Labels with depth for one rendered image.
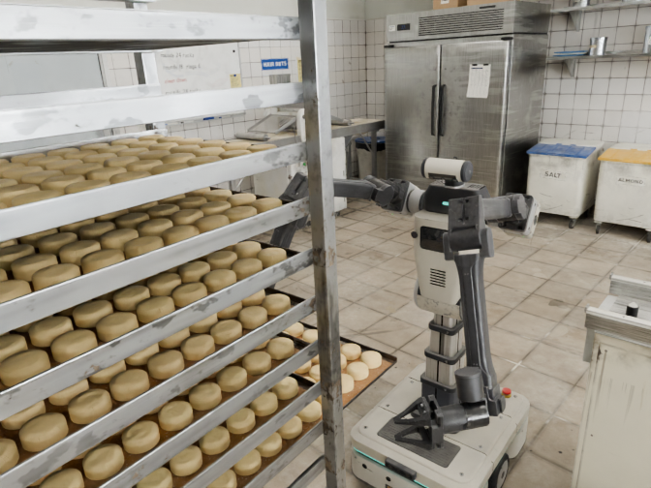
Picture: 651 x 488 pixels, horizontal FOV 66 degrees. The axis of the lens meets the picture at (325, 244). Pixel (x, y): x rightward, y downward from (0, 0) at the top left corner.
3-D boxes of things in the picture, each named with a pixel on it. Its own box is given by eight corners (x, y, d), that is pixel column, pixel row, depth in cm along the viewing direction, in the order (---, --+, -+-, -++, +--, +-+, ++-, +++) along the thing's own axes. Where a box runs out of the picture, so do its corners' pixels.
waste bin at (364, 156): (404, 185, 675) (404, 136, 652) (380, 194, 640) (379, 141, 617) (372, 180, 711) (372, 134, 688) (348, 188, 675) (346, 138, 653)
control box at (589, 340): (612, 332, 174) (618, 296, 169) (593, 364, 157) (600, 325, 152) (601, 329, 176) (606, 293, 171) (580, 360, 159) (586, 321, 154)
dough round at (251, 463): (265, 468, 90) (264, 459, 89) (239, 481, 87) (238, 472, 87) (254, 451, 94) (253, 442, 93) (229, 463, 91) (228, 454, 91)
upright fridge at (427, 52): (531, 205, 561) (551, 4, 490) (494, 226, 500) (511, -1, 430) (424, 189, 653) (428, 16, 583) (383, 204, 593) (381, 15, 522)
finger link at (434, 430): (399, 457, 109) (441, 449, 109) (397, 434, 105) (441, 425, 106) (391, 433, 115) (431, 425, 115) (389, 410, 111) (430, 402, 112)
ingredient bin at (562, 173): (519, 222, 508) (526, 146, 482) (542, 207, 552) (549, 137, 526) (575, 231, 474) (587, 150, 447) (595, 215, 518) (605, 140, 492)
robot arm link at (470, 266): (493, 228, 119) (449, 232, 125) (485, 227, 114) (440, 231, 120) (511, 411, 116) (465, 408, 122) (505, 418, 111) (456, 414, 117)
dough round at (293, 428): (272, 430, 99) (271, 421, 98) (293, 418, 102) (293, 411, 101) (286, 443, 95) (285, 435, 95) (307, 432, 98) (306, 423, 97)
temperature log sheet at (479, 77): (488, 98, 472) (490, 63, 461) (487, 98, 470) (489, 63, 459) (467, 97, 486) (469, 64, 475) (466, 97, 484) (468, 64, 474)
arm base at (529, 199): (507, 193, 164) (498, 228, 164) (500, 186, 158) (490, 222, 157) (535, 197, 159) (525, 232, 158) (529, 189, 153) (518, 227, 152)
